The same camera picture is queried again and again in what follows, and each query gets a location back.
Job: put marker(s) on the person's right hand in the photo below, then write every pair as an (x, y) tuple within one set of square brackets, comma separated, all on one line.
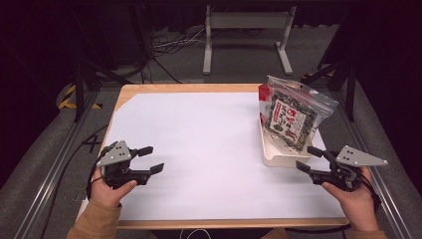
[(358, 205)]

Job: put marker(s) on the black metal stand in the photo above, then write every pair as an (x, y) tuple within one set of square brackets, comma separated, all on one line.
[(78, 89), (350, 93)]

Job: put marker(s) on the person's left hand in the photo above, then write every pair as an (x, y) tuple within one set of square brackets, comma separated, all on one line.
[(107, 195)]

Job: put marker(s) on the aluminium rail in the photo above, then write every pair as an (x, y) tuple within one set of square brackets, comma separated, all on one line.
[(49, 179), (381, 186)]

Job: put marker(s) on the white divided plastic box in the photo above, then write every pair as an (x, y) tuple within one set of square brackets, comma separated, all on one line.
[(282, 160)]

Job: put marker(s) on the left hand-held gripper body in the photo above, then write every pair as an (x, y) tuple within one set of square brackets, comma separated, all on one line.
[(114, 156)]

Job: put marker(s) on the yellow and black hazard tape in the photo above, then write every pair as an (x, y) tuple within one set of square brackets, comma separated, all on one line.
[(68, 96)]

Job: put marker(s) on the red snack packet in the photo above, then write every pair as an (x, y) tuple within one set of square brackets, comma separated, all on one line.
[(263, 96)]

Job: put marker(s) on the white metal stand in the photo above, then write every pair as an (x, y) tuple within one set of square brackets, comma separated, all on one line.
[(249, 20)]

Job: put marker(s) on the clear seaweed packet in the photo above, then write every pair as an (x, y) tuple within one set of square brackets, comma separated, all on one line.
[(292, 119)]

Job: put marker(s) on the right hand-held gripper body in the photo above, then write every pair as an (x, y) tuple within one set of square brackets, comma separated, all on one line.
[(356, 157)]

